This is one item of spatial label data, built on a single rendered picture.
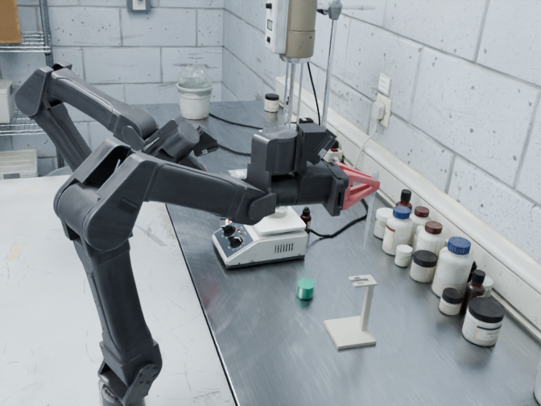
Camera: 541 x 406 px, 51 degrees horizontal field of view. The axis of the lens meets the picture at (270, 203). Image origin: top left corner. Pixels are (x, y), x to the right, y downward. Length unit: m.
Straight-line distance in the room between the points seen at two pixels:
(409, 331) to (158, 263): 0.58
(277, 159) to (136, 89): 2.83
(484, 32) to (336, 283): 0.66
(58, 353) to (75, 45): 2.66
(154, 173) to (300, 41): 0.93
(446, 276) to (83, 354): 0.75
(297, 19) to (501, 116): 0.58
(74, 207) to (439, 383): 0.71
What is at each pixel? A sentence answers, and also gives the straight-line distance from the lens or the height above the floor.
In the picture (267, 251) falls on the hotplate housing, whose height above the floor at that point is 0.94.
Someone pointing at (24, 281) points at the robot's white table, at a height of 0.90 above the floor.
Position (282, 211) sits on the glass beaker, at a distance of 1.35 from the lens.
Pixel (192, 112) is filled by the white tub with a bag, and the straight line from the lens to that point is 2.29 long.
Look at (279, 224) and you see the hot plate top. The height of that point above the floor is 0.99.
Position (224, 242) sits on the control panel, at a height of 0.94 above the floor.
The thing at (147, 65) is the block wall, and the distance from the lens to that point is 3.65.
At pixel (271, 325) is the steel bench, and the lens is 1.16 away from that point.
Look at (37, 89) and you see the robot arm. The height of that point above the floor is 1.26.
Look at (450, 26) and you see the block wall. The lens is 1.54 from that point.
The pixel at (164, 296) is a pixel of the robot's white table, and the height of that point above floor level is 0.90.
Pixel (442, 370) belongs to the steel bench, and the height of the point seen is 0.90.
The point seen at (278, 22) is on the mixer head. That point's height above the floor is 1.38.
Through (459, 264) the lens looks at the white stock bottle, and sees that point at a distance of 1.28.
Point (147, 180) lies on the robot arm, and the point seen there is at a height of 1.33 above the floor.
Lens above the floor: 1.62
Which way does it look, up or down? 26 degrees down
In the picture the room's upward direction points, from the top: 4 degrees clockwise
